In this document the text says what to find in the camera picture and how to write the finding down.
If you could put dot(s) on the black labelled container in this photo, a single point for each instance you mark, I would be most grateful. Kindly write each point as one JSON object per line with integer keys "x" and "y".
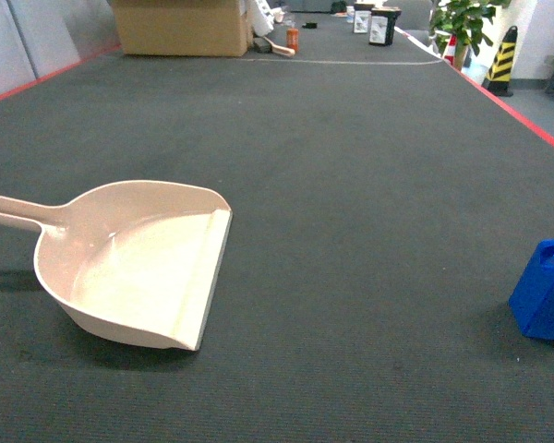
{"x": 361, "y": 18}
{"x": 382, "y": 24}

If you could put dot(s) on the potted green plant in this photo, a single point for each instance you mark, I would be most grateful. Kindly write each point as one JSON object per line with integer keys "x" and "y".
{"x": 465, "y": 20}

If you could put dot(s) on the orange spray can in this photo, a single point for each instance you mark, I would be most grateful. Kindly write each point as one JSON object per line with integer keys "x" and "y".
{"x": 292, "y": 39}

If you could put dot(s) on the blue 3D-printed part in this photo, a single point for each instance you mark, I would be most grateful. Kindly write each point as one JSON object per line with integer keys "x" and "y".
{"x": 532, "y": 300}

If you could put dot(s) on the beige plastic dustpan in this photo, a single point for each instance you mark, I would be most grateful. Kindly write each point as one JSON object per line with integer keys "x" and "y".
{"x": 134, "y": 261}

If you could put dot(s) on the wooden-handled brush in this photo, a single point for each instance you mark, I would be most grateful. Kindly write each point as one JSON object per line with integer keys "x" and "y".
{"x": 265, "y": 45}

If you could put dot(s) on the yellow black traffic cone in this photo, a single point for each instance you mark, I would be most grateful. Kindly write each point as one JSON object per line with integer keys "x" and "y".
{"x": 498, "y": 78}

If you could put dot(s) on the red white traffic cone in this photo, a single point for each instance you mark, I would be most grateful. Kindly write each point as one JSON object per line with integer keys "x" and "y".
{"x": 450, "y": 49}

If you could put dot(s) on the large cardboard box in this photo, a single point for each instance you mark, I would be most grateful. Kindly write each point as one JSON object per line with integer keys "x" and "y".
{"x": 212, "y": 28}

